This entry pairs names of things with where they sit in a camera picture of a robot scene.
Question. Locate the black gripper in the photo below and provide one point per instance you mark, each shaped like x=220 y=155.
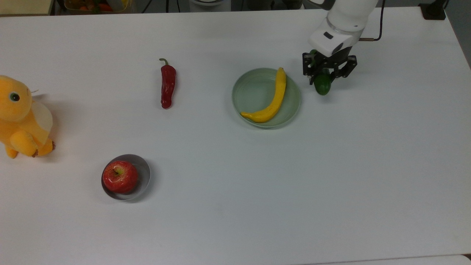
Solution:
x=331 y=63

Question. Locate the green cucumber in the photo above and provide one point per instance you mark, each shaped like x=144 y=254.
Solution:
x=322 y=85

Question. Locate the grey metal bowl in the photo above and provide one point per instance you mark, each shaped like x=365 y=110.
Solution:
x=144 y=176

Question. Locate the yellow banana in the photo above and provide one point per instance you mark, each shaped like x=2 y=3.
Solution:
x=276 y=99

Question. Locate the pale green plate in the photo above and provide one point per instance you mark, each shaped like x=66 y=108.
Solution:
x=257 y=92

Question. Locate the red chili pepper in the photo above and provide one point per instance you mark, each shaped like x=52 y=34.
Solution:
x=168 y=84

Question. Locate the red apple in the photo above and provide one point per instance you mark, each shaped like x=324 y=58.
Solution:
x=120 y=177

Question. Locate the clear container with vegetables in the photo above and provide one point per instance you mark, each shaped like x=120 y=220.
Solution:
x=97 y=5

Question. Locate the beige board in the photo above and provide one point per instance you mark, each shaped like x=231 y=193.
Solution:
x=24 y=6

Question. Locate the yellow plush bird toy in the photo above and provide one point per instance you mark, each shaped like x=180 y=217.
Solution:
x=18 y=117

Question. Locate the black clamp mount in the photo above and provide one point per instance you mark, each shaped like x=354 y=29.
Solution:
x=433 y=11

